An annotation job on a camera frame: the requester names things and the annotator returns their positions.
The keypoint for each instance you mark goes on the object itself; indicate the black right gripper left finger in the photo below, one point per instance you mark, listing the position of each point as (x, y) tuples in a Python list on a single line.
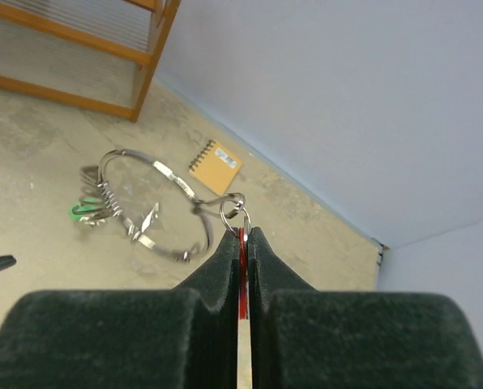
[(184, 337)]

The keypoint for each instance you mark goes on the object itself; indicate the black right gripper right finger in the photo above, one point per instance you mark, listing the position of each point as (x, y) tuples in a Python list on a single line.
[(305, 338)]

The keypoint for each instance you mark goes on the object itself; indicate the green plastic key tag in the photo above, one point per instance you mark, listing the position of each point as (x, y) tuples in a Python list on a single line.
[(84, 207)]

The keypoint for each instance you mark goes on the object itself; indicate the red plastic key tag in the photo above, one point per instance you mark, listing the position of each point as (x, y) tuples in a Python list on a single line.
[(242, 301)]

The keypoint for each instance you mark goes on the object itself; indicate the large silver keyring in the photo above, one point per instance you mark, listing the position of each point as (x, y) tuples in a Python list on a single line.
[(140, 193)]

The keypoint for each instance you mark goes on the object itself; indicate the orange wooden shelf rack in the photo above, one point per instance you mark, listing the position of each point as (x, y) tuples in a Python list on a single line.
[(95, 55)]

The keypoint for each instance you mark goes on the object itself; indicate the brown spiral notebook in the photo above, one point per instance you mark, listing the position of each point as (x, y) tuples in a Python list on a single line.
[(215, 167)]

